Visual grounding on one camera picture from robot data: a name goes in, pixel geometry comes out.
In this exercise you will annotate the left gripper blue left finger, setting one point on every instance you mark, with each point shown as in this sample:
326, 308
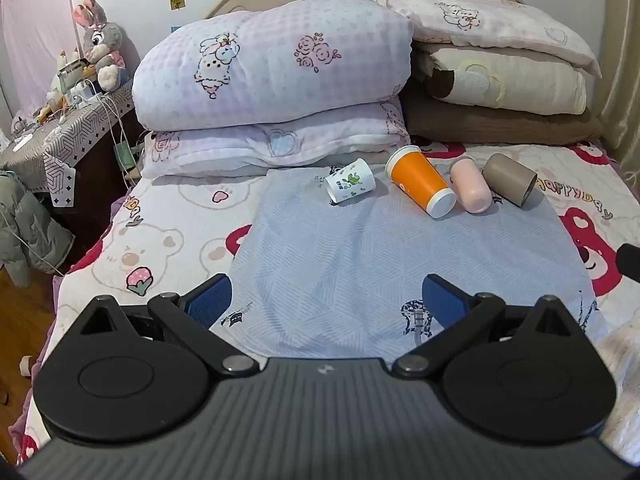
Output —
207, 303

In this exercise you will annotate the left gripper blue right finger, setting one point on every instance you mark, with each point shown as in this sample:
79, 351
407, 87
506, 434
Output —
445, 301

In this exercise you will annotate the orange paper cup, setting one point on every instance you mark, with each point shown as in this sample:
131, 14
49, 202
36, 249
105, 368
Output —
410, 170

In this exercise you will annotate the pink plastic cup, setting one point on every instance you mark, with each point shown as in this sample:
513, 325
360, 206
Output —
468, 182

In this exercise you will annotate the brown-grey cup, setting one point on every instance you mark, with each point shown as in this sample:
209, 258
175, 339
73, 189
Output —
509, 179

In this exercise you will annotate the white frog-print paper cup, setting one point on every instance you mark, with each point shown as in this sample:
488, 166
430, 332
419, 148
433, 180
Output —
350, 182

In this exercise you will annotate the light blue patterned cloth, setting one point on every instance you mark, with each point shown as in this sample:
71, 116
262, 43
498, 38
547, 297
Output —
317, 280

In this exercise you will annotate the brown pillow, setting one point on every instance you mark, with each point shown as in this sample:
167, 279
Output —
439, 121

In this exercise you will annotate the grey-green jacket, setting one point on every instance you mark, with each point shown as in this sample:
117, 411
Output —
30, 238

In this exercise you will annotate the folded pink heart blanket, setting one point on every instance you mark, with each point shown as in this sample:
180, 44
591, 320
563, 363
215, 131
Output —
241, 151

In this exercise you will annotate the bedside table with patterned cover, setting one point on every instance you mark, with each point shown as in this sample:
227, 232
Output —
75, 166

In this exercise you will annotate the cream pillow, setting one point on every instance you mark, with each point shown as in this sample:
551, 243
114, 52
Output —
504, 79

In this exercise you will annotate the large white-pink checked quilt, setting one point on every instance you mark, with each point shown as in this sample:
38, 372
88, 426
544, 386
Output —
277, 65

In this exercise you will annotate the beige curtain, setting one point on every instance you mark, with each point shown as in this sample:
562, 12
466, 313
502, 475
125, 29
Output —
617, 93

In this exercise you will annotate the grey bunny plush toy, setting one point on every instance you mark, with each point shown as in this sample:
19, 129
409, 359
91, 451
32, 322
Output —
101, 45

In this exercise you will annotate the pink cartoon pillow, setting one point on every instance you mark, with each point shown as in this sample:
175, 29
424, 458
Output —
495, 24

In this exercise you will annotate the pink curtain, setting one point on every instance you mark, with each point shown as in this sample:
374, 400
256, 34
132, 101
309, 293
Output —
35, 33

